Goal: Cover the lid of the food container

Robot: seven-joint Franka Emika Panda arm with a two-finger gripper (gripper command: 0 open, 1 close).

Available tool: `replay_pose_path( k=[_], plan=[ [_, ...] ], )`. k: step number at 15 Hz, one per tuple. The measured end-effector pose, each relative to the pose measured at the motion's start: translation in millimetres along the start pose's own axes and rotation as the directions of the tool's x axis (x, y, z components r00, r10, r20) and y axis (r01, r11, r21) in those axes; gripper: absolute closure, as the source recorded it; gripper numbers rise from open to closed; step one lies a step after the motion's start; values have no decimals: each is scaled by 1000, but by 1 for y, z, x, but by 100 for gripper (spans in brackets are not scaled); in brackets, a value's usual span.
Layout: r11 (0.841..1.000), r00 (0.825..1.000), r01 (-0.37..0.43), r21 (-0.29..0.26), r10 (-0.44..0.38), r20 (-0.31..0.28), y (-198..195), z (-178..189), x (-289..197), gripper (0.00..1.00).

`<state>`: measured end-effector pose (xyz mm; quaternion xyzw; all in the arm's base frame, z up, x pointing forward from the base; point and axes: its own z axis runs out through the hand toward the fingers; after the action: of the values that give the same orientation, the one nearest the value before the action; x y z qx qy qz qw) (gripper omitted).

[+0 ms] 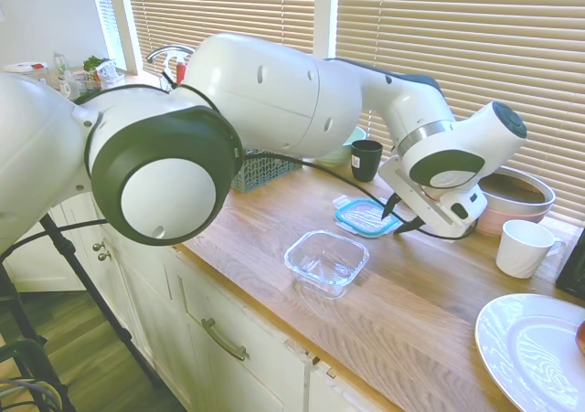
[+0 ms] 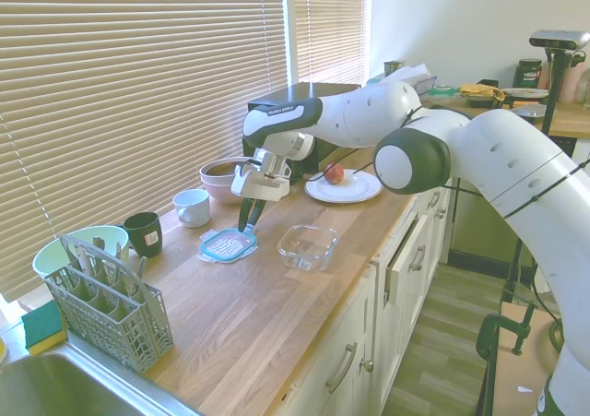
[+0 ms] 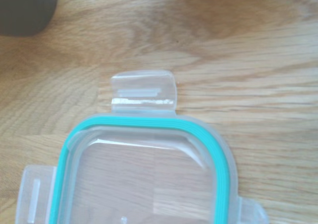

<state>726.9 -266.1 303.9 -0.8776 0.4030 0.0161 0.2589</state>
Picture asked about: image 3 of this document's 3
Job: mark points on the clear lid with teal seal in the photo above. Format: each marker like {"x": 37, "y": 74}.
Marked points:
{"x": 149, "y": 174}

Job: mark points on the black cup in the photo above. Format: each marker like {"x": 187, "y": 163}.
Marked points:
{"x": 22, "y": 10}

